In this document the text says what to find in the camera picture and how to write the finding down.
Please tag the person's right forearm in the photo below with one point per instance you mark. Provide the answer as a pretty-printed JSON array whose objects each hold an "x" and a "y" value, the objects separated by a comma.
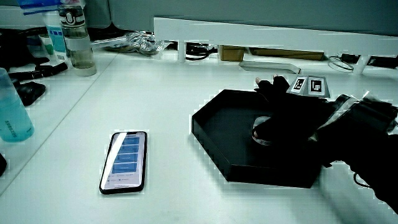
[{"x": 367, "y": 146}]

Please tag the blue translucent bottle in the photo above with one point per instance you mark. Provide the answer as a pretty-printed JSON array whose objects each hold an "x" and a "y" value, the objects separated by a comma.
[{"x": 12, "y": 115}]

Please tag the black smartphone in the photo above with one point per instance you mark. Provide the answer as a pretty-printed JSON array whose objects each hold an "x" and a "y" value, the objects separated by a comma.
[{"x": 124, "y": 161}]

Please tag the crumpled clear plastic bag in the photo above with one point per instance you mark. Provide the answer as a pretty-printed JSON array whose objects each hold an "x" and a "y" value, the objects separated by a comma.
[{"x": 140, "y": 42}]

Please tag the black rounded object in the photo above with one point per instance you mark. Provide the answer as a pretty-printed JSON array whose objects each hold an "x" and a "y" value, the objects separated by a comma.
[{"x": 2, "y": 165}]

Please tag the white bottle blue label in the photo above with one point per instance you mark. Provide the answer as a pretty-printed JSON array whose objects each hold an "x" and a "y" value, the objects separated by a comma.
[{"x": 57, "y": 37}]

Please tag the blue and white package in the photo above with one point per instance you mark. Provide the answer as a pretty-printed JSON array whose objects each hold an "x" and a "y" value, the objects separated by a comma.
[{"x": 34, "y": 6}]

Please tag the black bag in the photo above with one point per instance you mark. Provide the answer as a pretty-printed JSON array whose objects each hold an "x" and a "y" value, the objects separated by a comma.
[{"x": 15, "y": 46}]

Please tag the clear water bottle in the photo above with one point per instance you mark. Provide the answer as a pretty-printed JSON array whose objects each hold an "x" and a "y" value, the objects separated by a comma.
[{"x": 77, "y": 46}]

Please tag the black computer mouse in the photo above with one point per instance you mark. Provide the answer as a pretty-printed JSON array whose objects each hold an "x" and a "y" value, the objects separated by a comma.
[{"x": 29, "y": 91}]

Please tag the black hexagonal plate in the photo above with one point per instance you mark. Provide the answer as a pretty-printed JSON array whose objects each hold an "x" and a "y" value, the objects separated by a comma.
[{"x": 227, "y": 130}]

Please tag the white round paper clip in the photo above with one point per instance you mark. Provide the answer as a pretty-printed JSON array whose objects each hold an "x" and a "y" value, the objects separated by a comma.
[{"x": 258, "y": 122}]

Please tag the small brown cardboard box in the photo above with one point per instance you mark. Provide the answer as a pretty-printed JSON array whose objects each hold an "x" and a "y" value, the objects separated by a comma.
[{"x": 231, "y": 53}]

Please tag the flat brown cardboard box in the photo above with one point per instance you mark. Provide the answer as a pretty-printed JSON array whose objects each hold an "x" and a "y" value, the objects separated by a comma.
[{"x": 286, "y": 53}]

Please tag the white desk shelf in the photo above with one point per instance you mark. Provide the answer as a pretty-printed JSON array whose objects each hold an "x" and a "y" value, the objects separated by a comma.
[{"x": 248, "y": 34}]

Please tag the person's right hand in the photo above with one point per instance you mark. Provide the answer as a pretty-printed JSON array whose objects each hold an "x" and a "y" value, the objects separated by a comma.
[{"x": 289, "y": 118}]

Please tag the white flat tray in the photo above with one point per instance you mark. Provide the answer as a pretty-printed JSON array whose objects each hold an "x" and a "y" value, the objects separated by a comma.
[{"x": 267, "y": 67}]

